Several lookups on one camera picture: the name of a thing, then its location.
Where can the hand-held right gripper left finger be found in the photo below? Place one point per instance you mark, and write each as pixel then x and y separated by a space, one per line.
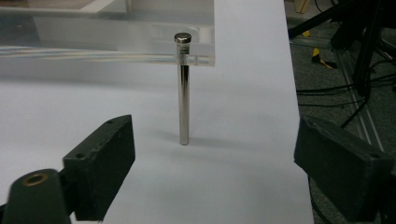
pixel 99 165

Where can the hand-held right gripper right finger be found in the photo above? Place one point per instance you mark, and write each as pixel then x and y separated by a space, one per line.
pixel 342 165

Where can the shiny metal standoff pin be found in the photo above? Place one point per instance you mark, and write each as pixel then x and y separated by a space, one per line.
pixel 184 102

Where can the clear acrylic panel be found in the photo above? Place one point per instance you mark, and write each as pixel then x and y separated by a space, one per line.
pixel 93 34

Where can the yellow and black tape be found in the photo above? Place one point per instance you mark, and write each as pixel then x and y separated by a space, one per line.
pixel 320 57

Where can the black metal stand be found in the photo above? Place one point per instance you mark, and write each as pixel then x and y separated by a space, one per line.
pixel 367 37

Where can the aluminium rail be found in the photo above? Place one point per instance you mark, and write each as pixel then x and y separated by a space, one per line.
pixel 361 115

